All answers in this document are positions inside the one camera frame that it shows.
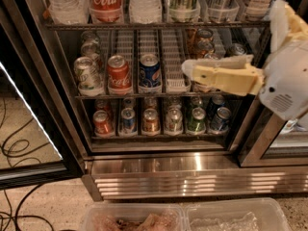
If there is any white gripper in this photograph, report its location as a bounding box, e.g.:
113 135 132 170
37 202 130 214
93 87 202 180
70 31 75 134
181 0 308 120

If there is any stainless steel fridge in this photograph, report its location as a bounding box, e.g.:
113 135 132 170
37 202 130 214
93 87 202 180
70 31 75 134
0 0 307 201

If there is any red Coca-Cola bottle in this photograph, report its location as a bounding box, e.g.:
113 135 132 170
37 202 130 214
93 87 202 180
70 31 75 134
90 0 122 23

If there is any clear water bottle left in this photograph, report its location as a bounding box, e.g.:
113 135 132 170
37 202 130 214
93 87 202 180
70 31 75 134
48 0 90 25

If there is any glass fridge door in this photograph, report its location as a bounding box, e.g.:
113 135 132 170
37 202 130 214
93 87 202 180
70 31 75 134
0 15 83 190

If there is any brown soda can middle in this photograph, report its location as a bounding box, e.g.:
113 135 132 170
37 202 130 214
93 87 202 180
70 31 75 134
192 40 215 59

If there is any brown soda can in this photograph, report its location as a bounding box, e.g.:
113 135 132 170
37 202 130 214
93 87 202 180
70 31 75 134
192 53 220 92
194 28 214 43
192 40 215 59

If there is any silver striped tall can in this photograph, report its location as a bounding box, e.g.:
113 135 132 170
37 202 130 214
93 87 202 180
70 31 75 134
206 0 239 23

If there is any brown soda can back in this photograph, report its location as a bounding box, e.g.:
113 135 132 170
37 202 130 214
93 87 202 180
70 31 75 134
194 28 214 43

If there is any brown soda can front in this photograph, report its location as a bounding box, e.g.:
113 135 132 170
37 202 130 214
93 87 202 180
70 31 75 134
192 53 220 92

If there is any small dark blue can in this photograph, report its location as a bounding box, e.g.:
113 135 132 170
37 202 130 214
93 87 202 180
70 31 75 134
210 107 232 134

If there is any small green can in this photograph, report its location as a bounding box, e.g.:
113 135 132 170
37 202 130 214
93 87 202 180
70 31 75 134
187 107 206 134

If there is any blue Pepsi can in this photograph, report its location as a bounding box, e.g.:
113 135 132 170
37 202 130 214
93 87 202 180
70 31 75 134
138 54 162 93

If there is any small silver can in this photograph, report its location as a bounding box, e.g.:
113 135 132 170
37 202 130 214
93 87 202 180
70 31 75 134
165 107 183 135

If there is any small orange can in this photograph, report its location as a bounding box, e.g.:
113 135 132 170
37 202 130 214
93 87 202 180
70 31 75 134
142 108 160 135

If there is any red Coca-Cola can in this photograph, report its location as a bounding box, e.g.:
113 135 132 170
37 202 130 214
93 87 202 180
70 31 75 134
107 55 132 92

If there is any right clear plastic bin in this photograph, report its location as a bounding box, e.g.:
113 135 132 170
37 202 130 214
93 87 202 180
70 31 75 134
184 197 292 231

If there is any clear plastic bin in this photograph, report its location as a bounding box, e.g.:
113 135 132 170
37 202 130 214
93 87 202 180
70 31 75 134
184 197 292 231
78 203 185 231

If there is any silver can behind left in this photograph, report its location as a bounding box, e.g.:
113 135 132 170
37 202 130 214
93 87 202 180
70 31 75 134
81 31 102 66

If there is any small red can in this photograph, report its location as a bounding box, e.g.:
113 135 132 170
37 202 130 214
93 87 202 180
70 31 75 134
93 110 114 137

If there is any white green soda can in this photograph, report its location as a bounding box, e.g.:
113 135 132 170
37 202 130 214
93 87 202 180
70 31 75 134
74 57 104 96

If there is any left clear plastic bin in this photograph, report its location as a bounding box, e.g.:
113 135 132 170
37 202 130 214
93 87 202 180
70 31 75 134
78 203 185 231

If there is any black floor cable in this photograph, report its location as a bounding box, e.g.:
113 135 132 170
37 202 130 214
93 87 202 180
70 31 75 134
0 96 56 231

